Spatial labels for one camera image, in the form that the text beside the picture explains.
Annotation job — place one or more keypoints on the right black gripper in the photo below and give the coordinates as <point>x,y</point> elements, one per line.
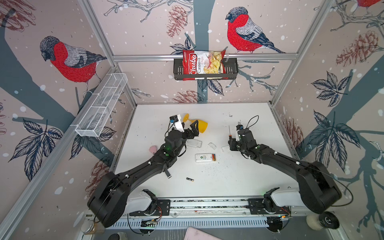
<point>232,142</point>

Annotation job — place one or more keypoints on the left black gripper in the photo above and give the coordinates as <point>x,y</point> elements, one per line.
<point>189,135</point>

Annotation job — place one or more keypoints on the grey white remote control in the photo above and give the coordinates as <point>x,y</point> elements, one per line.
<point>194,143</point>

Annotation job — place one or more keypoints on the white battery cover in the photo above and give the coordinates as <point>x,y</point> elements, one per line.
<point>225,149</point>
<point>213,146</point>

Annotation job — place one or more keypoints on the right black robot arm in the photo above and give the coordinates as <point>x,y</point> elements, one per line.
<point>317,189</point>

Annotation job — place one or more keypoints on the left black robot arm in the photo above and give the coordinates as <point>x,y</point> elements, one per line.
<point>109,199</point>

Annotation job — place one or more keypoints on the yellow plastic goblet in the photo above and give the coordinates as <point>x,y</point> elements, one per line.
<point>201,125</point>

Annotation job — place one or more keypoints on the red cassava chips bag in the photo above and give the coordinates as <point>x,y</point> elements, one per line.
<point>203,62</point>

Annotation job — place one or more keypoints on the pink flat object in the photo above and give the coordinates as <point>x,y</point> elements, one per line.
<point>195,234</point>

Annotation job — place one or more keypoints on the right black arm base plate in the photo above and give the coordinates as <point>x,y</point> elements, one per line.
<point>266,206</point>

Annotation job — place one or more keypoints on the black wall basket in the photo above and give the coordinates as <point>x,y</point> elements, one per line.
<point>228,69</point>

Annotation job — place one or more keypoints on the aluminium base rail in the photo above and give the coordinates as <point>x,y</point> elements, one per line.
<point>202,213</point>

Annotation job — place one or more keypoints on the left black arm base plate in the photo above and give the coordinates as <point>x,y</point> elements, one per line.
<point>161,208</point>

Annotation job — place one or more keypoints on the white wire mesh shelf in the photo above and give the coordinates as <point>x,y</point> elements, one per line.
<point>98,113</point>

